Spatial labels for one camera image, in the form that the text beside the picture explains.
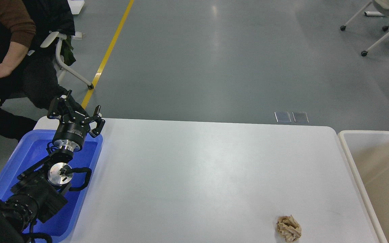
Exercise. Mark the crumpled brown paper ball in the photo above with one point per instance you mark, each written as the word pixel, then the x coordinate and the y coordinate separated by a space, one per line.
pixel 288 228

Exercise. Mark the right metal floor plate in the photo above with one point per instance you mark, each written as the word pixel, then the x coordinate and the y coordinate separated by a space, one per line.
pixel 300 117

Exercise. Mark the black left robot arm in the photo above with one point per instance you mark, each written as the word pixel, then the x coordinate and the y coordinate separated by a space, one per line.
pixel 40 191

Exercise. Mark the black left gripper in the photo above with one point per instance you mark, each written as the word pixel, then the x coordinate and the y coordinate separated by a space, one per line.
pixel 71 132

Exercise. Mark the blue plastic tray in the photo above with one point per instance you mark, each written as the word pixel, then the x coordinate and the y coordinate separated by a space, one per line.
pixel 29 151

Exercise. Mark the white office chair left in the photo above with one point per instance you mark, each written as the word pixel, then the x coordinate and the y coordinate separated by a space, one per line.
pixel 59 61

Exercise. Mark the dark green hanging jacket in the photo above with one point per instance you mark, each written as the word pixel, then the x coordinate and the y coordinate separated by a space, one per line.
pixel 67 51

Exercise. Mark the metal floor plate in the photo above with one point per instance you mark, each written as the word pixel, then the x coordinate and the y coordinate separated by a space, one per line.
pixel 283 117
pixel 300 117

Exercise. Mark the left metal floor plate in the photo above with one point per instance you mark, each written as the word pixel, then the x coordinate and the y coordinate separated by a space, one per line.
pixel 283 117

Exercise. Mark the white floor power adapter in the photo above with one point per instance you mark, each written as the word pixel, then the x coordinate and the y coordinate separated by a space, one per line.
pixel 78 35

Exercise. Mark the white box on floor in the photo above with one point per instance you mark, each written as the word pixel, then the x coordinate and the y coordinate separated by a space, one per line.
pixel 76 6

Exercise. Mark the seated person dark clothes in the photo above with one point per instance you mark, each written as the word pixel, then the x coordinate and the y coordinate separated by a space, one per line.
pixel 24 24

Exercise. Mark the beige plastic bin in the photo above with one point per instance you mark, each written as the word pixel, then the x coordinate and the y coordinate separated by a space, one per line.
pixel 367 153

